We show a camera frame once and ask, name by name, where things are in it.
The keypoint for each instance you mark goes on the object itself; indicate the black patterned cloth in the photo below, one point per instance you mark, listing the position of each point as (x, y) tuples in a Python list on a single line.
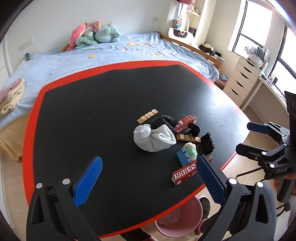
[(169, 121)]

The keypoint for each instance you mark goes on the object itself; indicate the white cloth sock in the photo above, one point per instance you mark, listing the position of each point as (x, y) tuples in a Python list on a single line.
[(153, 140)]

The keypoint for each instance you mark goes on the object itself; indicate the wall switch panel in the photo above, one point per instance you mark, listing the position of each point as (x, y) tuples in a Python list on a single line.
[(25, 44)]

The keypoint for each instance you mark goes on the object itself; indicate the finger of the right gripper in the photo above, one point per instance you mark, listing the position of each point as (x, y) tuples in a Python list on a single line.
[(252, 153), (265, 128)]

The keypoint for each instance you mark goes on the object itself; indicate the white tote bag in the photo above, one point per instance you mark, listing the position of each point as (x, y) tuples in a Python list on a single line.
[(184, 36)]

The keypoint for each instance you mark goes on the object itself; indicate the striped green plush toy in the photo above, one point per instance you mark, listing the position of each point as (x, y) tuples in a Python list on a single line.
[(85, 40)]

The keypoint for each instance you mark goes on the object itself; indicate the black red-edged table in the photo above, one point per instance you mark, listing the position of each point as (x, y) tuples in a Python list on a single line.
[(94, 113)]

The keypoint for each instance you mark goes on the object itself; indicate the black rectangular box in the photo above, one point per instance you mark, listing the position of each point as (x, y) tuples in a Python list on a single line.
[(207, 144)]

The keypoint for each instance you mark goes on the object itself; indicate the tan wooden strip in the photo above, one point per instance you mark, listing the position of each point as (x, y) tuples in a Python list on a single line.
[(188, 138), (147, 116)]

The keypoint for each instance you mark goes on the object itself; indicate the green white tissue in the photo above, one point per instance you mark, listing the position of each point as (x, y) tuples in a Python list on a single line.
[(191, 150)]

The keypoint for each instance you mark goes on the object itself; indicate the blue rectangular block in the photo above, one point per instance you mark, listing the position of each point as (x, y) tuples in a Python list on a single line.
[(183, 157)]

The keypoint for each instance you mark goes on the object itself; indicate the black tracker board right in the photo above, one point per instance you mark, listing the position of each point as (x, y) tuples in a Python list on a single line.
[(291, 107)]

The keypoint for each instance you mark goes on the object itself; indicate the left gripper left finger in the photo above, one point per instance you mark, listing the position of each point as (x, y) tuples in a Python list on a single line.
[(54, 210)]

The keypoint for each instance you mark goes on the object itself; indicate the white desk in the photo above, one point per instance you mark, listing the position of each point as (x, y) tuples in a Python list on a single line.
[(267, 102)]

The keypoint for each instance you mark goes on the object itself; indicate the white slipper right foot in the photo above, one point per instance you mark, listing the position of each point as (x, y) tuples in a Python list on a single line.
[(206, 206)]

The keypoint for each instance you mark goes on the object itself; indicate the pink trash bin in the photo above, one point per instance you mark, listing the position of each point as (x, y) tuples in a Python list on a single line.
[(182, 221)]

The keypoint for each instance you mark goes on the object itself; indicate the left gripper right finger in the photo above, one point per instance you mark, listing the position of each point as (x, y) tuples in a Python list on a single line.
[(243, 211)]

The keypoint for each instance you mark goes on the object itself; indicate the red box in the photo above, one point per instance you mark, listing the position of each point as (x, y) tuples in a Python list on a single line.
[(183, 123), (185, 173)]

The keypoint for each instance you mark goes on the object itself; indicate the bed with blue sheet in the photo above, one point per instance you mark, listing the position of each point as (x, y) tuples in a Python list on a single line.
[(43, 69)]

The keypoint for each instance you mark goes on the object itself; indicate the white drawer cabinet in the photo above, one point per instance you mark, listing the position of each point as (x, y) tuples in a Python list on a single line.
[(242, 81)]

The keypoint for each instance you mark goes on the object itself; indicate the black hair scrunchie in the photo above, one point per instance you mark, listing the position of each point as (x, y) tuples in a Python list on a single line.
[(193, 130)]

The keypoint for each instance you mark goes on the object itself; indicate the folded beige pink blankets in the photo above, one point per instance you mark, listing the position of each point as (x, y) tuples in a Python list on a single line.
[(11, 95)]

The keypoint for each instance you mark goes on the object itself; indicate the pink plush toy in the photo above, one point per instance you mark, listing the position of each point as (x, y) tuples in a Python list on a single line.
[(78, 32)]

